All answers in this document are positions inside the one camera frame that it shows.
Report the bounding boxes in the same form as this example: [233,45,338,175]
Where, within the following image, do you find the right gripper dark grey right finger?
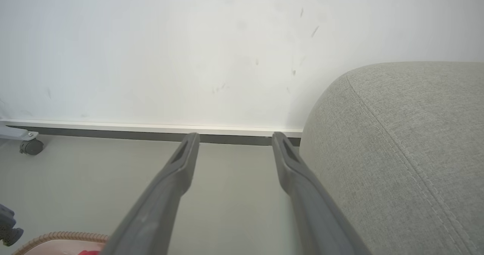
[271,132,373,255]

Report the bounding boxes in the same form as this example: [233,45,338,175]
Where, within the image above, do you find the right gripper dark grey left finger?
[99,132,200,255]

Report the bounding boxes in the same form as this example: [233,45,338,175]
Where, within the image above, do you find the white perforated laundry basket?
[11,231,111,255]

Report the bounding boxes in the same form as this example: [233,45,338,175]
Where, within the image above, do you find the white baseboard with dark strip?
[0,119,304,146]

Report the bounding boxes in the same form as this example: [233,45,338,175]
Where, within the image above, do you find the grey fabric sofa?
[299,61,484,255]

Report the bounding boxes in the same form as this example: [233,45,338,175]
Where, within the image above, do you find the grey caster wheel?
[20,138,44,156]

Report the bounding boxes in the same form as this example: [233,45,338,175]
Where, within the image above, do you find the caster wheel with metal leg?
[0,124,39,141]

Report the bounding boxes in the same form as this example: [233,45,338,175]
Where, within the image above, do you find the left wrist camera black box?
[0,204,24,247]

